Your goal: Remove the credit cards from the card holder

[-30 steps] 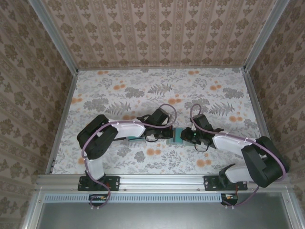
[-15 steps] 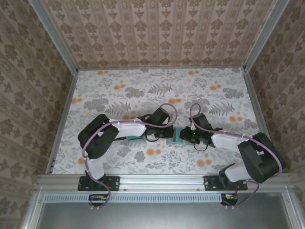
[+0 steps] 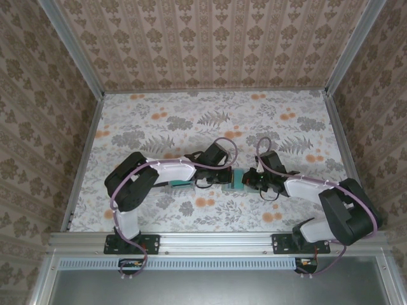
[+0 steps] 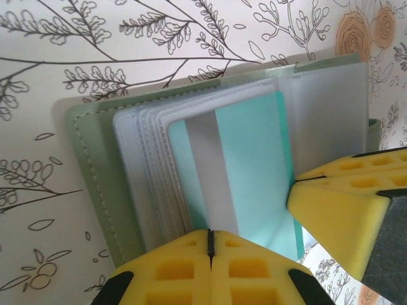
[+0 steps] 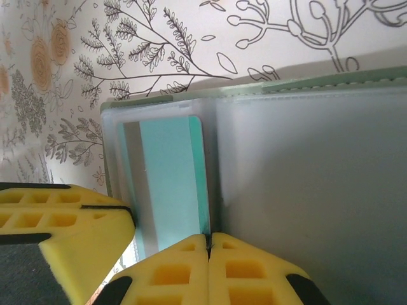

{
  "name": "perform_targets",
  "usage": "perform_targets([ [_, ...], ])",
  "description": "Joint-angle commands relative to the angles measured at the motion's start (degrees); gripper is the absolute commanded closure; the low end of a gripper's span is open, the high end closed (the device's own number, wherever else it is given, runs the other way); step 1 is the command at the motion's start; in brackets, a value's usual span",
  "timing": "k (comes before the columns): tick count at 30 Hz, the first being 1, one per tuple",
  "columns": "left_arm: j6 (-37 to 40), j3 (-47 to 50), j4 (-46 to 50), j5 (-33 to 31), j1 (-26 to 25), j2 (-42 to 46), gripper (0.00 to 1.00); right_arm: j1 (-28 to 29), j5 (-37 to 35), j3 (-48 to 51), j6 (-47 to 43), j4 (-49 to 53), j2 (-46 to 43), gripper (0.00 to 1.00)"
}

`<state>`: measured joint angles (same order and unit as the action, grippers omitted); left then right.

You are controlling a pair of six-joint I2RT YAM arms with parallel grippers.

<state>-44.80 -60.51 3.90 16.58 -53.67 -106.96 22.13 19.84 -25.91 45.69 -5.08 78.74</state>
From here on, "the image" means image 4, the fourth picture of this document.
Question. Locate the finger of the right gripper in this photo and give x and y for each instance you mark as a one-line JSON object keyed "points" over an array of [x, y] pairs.
{"points": [[334, 216], [349, 165]]}

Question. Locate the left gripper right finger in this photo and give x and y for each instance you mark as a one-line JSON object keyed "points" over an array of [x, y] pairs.
{"points": [[254, 254]]}

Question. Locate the floral table cover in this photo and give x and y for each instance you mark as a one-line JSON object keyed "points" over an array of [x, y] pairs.
{"points": [[47, 95]]}

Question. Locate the teal card with grey stripe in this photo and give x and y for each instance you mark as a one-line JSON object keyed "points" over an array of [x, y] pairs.
{"points": [[254, 159]]}

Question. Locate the green card holder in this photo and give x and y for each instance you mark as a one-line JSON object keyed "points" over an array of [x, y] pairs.
{"points": [[95, 143]]}

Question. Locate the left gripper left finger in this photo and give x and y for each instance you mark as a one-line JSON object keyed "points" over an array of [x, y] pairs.
{"points": [[178, 251]]}

